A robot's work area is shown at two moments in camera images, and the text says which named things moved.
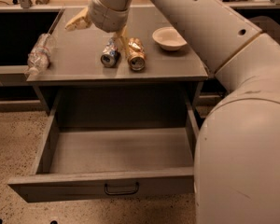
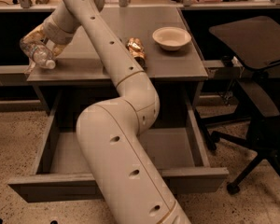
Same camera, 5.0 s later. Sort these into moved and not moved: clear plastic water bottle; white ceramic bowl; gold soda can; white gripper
Moved: clear plastic water bottle; white gripper
Not moved: gold soda can; white ceramic bowl
